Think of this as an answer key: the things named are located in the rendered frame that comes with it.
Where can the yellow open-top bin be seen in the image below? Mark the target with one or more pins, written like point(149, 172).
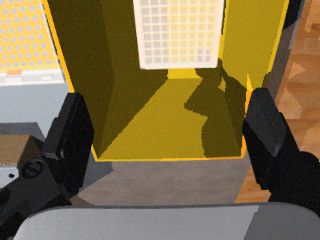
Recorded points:
point(164, 114)

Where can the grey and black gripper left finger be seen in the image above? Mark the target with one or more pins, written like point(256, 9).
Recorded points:
point(48, 180)

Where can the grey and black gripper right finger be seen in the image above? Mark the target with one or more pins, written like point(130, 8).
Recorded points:
point(291, 176)

